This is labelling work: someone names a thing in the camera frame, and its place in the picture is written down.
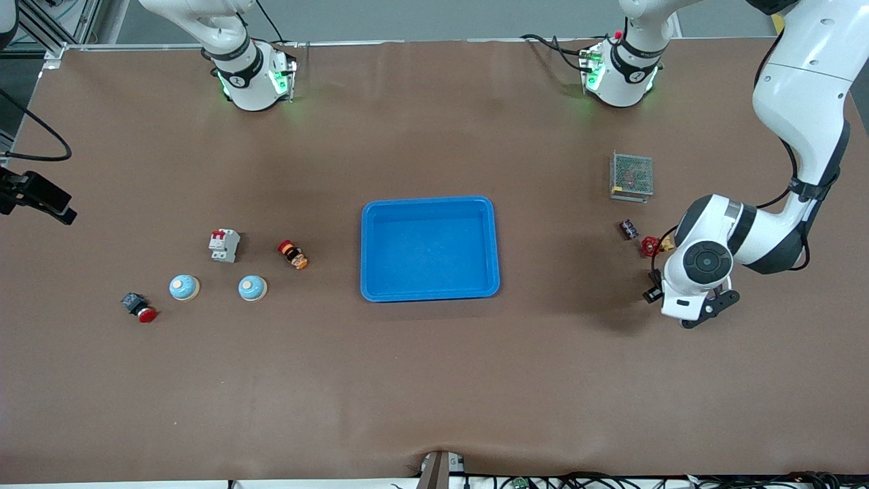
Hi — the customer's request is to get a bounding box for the grey metal camera stand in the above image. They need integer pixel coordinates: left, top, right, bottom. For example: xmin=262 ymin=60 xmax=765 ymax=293
xmin=415 ymin=450 xmax=466 ymax=489

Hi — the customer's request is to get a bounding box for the metal mesh power supply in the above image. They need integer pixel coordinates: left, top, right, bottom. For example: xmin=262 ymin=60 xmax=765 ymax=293
xmin=609 ymin=151 xmax=654 ymax=203

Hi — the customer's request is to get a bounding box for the aluminium frame profile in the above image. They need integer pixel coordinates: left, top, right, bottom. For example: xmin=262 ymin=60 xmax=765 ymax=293
xmin=0 ymin=0 xmax=103 ymax=69

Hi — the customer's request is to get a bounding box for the black right base cable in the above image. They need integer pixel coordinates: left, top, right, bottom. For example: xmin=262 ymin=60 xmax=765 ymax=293
xmin=253 ymin=0 xmax=299 ymax=50

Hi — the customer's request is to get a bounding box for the red mushroom push button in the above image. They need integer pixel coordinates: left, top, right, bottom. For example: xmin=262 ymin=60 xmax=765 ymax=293
xmin=121 ymin=292 xmax=158 ymax=324

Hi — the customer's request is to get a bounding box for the black left base cable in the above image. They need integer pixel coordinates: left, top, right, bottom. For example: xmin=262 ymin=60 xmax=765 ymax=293
xmin=520 ymin=33 xmax=593 ymax=74

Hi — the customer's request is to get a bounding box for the white circuit breaker red switch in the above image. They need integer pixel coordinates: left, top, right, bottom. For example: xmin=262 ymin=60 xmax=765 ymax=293
xmin=208 ymin=229 xmax=241 ymax=264

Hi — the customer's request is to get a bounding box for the black cable bundle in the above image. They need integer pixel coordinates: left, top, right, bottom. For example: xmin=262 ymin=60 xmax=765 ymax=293
xmin=468 ymin=471 xmax=843 ymax=489

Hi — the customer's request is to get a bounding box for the blue plastic tray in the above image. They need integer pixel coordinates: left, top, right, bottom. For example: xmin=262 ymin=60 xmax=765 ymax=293
xmin=360 ymin=196 xmax=501 ymax=303

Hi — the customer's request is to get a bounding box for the grey arm base connector bracket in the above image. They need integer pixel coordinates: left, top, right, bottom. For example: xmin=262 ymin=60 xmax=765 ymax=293
xmin=280 ymin=42 xmax=301 ymax=104
xmin=578 ymin=42 xmax=606 ymax=92

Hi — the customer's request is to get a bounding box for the brown table cover sheet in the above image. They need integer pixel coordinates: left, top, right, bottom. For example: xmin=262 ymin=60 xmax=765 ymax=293
xmin=0 ymin=37 xmax=869 ymax=484

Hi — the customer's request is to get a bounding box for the orange black emergency stop switch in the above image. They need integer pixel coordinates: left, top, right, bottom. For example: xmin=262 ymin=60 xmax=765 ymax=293
xmin=277 ymin=240 xmax=309 ymax=270

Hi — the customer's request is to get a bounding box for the black base cable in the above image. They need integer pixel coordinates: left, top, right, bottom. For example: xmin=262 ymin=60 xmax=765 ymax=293
xmin=520 ymin=33 xmax=593 ymax=74
xmin=253 ymin=0 xmax=299 ymax=50

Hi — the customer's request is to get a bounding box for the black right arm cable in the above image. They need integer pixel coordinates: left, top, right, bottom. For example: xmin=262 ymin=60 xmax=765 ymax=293
xmin=0 ymin=87 xmax=73 ymax=162

